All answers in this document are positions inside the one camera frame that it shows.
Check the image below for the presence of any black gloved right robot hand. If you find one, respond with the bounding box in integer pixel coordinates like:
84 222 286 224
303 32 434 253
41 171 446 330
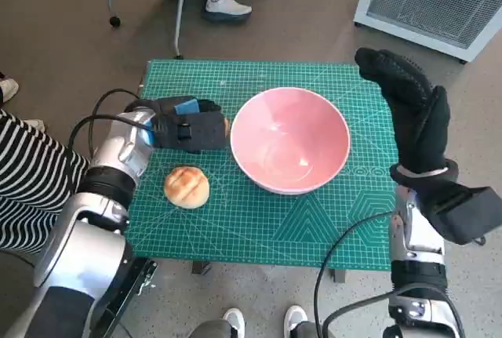
354 47 451 176

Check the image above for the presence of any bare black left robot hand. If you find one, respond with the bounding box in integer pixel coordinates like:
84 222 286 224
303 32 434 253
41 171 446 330
131 96 223 116

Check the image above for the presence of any round toy bread bun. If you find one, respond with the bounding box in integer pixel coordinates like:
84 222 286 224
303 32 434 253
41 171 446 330
163 165 211 210

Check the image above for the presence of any pink bowl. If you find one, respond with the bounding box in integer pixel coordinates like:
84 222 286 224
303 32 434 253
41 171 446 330
230 86 351 196

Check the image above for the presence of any grey wheeled chair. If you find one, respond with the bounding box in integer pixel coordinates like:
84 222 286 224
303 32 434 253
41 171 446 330
106 0 187 60

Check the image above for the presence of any white mesh cabinet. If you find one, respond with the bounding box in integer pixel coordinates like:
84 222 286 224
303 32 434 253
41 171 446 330
352 0 502 64

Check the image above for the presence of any green cutting mat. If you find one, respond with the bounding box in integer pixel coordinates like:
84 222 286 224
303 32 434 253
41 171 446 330
127 59 401 272

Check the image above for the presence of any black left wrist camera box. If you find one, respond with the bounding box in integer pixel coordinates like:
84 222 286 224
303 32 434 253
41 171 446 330
151 112 229 154

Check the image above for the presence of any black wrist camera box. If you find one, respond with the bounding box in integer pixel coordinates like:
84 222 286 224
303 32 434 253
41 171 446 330
151 112 229 154
421 180 502 245

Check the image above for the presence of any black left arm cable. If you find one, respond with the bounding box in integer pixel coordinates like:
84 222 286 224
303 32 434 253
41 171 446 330
68 87 158 182

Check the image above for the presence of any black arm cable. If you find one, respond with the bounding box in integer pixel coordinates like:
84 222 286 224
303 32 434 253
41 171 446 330
68 87 158 182
313 212 397 338

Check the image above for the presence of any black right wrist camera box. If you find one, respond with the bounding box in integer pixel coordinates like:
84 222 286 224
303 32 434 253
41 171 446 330
421 180 502 245

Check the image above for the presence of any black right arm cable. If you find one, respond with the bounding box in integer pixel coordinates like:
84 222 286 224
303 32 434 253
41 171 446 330
313 212 397 338

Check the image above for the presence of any black metal frame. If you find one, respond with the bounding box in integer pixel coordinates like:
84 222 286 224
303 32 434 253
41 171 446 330
92 257 158 338

